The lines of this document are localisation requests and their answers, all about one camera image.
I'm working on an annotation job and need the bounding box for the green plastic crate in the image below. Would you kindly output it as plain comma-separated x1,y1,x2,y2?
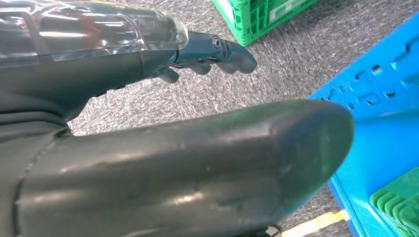
211,0,320,46
370,166,419,237

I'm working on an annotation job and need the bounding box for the blue metal shelf rack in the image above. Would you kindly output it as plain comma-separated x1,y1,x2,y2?
307,13,419,237

